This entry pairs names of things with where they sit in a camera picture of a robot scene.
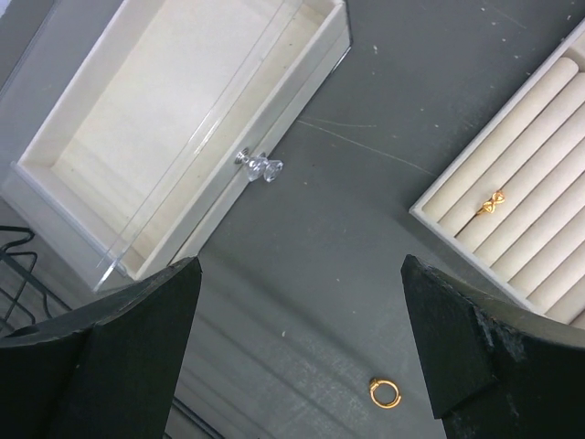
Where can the beige velvet jewelry tray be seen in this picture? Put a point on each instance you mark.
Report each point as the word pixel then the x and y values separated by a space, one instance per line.
pixel 512 203

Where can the black wire dish rack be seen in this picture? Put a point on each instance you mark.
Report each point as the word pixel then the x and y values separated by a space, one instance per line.
pixel 25 300

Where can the clear acrylic jewelry box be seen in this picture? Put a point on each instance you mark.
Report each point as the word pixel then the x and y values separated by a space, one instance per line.
pixel 127 121

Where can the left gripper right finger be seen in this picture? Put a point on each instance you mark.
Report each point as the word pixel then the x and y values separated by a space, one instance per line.
pixel 493 370

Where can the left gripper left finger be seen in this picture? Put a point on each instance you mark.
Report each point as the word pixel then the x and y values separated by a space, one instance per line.
pixel 105 370

